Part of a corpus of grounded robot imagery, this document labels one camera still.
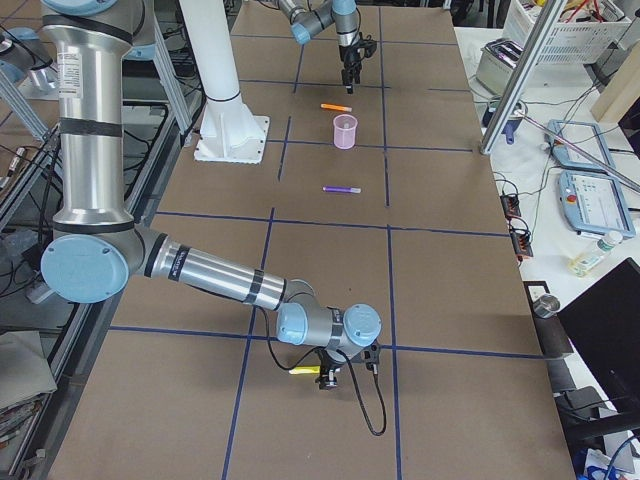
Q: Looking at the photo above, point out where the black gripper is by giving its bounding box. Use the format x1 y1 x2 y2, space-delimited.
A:
317 349 345 390
339 45 361 94

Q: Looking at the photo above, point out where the yellow highlighter pen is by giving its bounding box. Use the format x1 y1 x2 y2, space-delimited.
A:
289 365 320 375

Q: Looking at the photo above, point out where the orange highlighter pen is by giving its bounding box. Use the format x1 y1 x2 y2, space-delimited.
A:
320 103 352 113

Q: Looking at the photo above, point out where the pink mesh pen holder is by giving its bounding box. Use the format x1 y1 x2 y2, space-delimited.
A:
333 114 358 150

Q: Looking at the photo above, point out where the purple highlighter pen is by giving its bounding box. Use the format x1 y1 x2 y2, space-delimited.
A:
322 185 362 194

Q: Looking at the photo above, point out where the silver toaster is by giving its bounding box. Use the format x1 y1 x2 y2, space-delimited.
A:
476 38 523 94

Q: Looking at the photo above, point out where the metal cup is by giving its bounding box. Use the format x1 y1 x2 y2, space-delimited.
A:
532 293 561 319

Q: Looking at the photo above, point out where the white plastic crate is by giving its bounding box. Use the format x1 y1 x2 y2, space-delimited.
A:
503 1 631 64

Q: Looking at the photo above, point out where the far teach pendant tablet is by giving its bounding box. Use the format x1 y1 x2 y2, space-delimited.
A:
546 119 614 172

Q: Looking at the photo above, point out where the teach pendant tablet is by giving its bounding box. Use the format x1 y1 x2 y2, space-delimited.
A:
558 170 636 239
546 119 614 172

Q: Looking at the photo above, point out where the near teach pendant tablet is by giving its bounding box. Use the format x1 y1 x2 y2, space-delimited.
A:
558 170 636 239

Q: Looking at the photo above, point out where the clear sanitizer bottle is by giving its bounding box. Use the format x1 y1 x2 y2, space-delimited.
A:
569 231 623 277

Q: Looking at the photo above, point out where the black laptop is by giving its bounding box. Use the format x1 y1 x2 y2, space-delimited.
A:
559 258 639 411

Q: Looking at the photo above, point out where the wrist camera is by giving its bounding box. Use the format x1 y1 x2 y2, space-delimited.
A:
361 342 380 375
360 35 377 58

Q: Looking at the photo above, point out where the white camera post base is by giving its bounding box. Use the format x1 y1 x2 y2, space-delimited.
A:
180 0 270 164

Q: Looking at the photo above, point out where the aluminium frame post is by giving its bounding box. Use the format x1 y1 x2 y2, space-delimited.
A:
480 0 565 155

